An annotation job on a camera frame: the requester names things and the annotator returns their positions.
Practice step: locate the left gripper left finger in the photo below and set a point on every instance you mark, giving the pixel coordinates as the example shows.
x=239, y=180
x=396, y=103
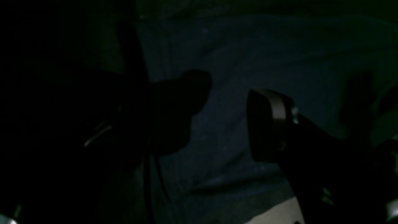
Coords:
x=155, y=120

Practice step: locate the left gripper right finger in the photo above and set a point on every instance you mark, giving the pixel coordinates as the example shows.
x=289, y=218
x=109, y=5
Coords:
x=332, y=178

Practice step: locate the dark grey t-shirt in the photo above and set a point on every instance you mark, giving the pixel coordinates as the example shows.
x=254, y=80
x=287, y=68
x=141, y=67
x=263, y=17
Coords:
x=211, y=178

